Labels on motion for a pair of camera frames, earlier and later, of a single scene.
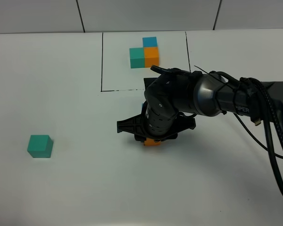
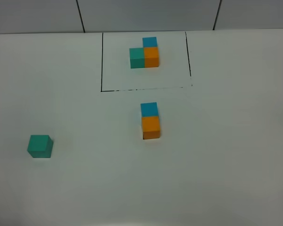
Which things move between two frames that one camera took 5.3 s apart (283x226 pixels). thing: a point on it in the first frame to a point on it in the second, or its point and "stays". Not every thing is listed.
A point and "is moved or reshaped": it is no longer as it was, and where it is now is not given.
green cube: (40, 146) stays
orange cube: (150, 142) is moved or reshaped
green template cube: (137, 57) stays
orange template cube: (151, 56) stays
